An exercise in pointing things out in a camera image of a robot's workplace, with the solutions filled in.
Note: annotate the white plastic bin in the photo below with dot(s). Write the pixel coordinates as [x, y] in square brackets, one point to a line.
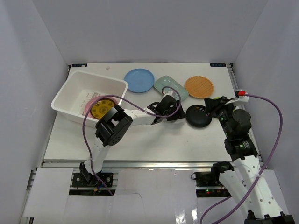
[79, 88]

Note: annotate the woven bamboo round plate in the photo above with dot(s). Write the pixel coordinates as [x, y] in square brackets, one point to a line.
[199, 87]

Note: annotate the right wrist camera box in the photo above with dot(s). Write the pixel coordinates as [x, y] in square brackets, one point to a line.
[240, 98]

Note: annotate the blue table label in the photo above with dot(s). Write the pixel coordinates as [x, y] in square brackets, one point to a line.
[79, 65]
[217, 64]

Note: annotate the left blue table label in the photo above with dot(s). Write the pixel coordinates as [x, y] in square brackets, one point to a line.
[79, 65]

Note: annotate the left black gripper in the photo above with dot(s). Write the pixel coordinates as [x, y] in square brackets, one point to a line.
[174, 112]

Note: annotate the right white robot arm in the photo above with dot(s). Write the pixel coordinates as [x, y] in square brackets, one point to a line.
[243, 176]

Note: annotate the celadon divided oval plate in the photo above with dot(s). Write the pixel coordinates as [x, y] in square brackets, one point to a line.
[166, 84]

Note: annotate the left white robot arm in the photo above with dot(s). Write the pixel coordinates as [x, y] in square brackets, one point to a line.
[111, 128]

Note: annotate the right blue table label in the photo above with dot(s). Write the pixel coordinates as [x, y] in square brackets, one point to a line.
[217, 64]

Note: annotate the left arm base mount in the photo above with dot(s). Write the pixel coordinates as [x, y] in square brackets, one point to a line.
[81, 187]

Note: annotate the black round plate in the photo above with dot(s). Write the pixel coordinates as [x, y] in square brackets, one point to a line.
[196, 116]

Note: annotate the blue round plate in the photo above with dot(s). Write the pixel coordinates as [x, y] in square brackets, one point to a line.
[139, 80]

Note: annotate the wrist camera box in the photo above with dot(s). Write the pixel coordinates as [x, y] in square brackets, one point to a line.
[169, 93]
[240, 98]

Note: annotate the pink round plate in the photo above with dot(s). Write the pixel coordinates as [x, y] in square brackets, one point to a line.
[90, 102]

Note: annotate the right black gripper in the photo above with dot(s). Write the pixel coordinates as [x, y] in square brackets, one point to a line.
[211, 105]

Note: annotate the black and gold plate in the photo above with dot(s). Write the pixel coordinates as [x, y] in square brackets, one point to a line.
[101, 108]

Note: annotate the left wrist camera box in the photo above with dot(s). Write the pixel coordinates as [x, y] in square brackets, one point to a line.
[169, 93]

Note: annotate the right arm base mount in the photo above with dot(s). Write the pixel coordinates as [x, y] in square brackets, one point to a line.
[207, 186]

